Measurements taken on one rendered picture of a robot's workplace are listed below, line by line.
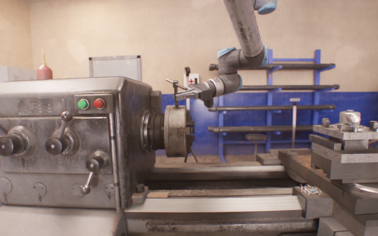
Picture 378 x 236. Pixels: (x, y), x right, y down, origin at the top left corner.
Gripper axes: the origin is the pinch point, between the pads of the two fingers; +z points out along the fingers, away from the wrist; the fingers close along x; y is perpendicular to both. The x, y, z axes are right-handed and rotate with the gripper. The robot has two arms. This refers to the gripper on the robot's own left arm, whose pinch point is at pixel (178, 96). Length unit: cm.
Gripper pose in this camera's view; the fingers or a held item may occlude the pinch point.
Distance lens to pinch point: 83.7
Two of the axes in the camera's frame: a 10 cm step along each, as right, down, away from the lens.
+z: -8.9, 2.6, -3.8
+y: -0.7, -8.9, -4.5
